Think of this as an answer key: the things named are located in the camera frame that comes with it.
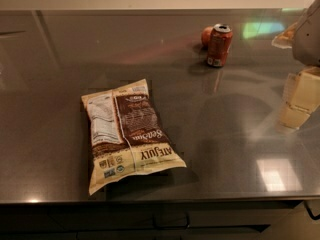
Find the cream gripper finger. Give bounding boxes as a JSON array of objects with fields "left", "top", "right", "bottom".
[
  {"left": 278, "top": 66, "right": 320, "bottom": 130},
  {"left": 271, "top": 23, "right": 297, "bottom": 49}
]

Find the brown and cream chip bag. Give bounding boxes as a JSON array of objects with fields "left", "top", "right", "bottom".
[{"left": 82, "top": 80, "right": 186, "bottom": 194}]

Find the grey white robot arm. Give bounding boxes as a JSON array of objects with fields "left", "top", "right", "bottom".
[{"left": 272, "top": 0, "right": 320, "bottom": 133}]

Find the red coke can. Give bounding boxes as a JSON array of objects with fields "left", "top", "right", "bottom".
[{"left": 206, "top": 23, "right": 233, "bottom": 68}]

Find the orange fruit behind can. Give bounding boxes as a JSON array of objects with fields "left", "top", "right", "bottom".
[{"left": 201, "top": 26, "right": 213, "bottom": 47}]

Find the black cabinet handle at right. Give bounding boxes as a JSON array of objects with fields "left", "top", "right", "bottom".
[{"left": 303, "top": 200, "right": 320, "bottom": 221}]

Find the dark drawer handle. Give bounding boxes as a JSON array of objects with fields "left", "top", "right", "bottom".
[{"left": 152, "top": 212, "right": 190, "bottom": 230}]

